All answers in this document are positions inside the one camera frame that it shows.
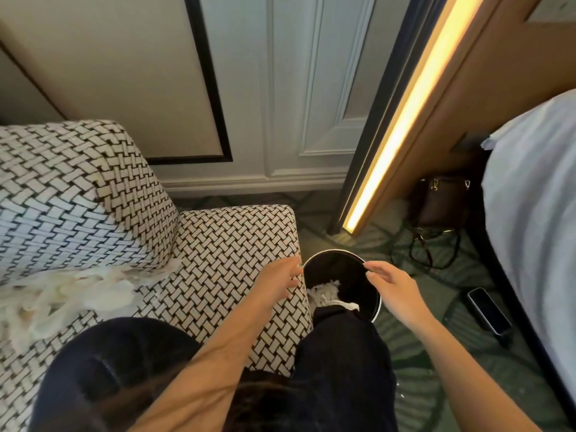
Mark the person's left hand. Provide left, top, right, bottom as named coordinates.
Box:
left=250, top=256, right=305, bottom=312

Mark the person's right hand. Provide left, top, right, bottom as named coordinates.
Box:
left=363, top=260, right=436, bottom=332

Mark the white paper wad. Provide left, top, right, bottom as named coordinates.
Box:
left=307, top=279, right=361, bottom=313

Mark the pile of white paper scraps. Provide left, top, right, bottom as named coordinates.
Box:
left=0, top=258, right=183, bottom=356

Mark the black white woven-pattern sofa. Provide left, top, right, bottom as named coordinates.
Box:
left=0, top=120, right=314, bottom=432

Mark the person's left forearm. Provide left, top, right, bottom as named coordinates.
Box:
left=128, top=296, right=280, bottom=432

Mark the person's right forearm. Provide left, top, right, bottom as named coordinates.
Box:
left=412, top=317, right=541, bottom=432

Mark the black round trash bin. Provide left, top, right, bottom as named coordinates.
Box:
left=302, top=249, right=382, bottom=323

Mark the black smartphone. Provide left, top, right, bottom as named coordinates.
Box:
left=466, top=286, right=514, bottom=338

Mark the brown handbag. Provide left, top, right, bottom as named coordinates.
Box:
left=412, top=175, right=473, bottom=230

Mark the white bed sheet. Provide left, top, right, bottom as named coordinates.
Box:
left=480, top=88, right=576, bottom=403

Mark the dark bed base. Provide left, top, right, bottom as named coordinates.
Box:
left=466, top=143, right=576, bottom=417

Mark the lit yellow light strip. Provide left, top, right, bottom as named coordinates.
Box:
left=343, top=0, right=487, bottom=235

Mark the wooden headboard panel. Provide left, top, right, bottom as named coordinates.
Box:
left=359, top=0, right=576, bottom=230

